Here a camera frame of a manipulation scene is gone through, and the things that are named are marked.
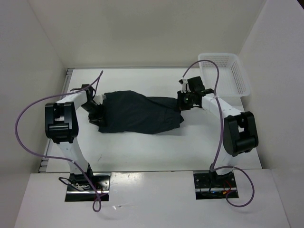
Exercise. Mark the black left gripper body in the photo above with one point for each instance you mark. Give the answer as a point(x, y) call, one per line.
point(96, 112)

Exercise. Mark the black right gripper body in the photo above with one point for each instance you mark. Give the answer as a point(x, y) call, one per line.
point(186, 100)

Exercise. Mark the dark navy shorts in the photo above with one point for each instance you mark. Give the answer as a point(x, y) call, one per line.
point(129, 111)

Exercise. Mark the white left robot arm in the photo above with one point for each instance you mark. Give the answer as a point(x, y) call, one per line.
point(79, 166)

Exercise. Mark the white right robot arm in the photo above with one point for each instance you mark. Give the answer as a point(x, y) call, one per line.
point(238, 133)

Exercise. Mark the white plastic perforated basket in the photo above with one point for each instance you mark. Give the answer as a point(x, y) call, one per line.
point(233, 80)

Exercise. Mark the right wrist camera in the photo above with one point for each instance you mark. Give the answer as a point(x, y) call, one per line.
point(184, 85)

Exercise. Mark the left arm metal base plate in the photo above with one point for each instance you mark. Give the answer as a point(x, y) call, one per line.
point(82, 191)

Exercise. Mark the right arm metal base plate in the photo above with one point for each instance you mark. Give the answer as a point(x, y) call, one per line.
point(210, 186)

